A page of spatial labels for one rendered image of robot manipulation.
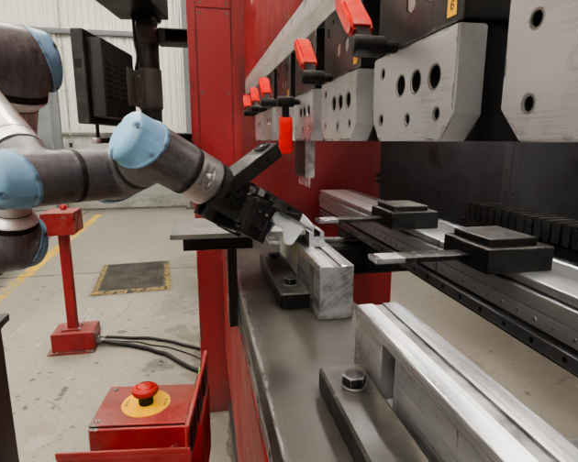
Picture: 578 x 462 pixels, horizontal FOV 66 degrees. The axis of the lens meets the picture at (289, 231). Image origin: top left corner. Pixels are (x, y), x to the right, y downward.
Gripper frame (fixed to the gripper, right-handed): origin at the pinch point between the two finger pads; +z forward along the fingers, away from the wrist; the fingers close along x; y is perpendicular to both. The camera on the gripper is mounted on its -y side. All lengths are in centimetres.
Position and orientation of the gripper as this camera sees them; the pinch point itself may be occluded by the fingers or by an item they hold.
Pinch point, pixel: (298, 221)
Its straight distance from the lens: 82.5
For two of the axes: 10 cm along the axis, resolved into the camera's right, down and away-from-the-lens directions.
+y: -3.8, 9.1, -1.5
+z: 6.5, 3.8, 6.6
